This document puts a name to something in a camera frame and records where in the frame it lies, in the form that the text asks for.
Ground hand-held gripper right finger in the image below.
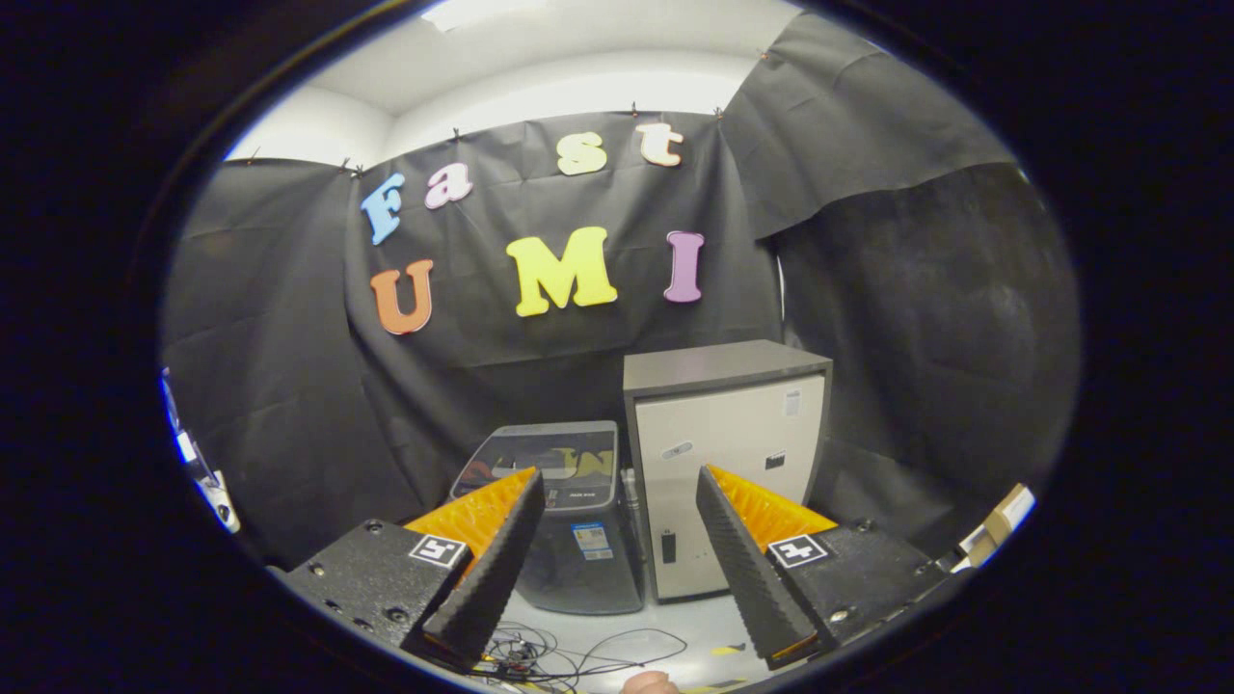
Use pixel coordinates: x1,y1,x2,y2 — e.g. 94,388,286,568
696,465,965,671

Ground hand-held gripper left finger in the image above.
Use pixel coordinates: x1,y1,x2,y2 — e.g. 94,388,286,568
280,466,546,673

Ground grey washing machine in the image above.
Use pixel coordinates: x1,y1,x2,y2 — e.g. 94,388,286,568
450,419,645,616

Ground dark washing machine lid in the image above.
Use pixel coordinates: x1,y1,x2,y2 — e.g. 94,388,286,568
450,419,620,519

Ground beige cabinet with dark top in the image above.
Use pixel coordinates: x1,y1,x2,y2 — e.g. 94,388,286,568
622,339,835,603

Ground cardboard box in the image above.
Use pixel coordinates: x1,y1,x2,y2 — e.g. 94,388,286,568
950,482,1037,572

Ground black backdrop cloth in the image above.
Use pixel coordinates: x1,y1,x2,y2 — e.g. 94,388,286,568
159,10,1081,570

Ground white and blue object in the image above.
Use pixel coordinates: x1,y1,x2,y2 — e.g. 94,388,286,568
159,366,242,536

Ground tangle of floor cables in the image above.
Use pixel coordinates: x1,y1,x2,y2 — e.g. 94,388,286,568
477,622,690,694

